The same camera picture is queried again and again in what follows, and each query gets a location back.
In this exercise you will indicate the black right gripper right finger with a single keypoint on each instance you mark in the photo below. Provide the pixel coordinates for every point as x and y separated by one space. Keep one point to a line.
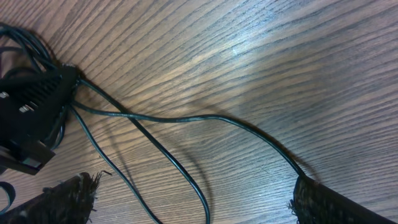
314 203

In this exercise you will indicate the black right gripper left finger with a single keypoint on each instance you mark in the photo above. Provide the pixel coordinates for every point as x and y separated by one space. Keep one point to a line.
70 202

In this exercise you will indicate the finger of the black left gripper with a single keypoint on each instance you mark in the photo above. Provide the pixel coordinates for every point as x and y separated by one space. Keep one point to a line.
42 101

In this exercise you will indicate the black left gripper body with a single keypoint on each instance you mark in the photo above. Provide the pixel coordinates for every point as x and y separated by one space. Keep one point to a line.
22 153

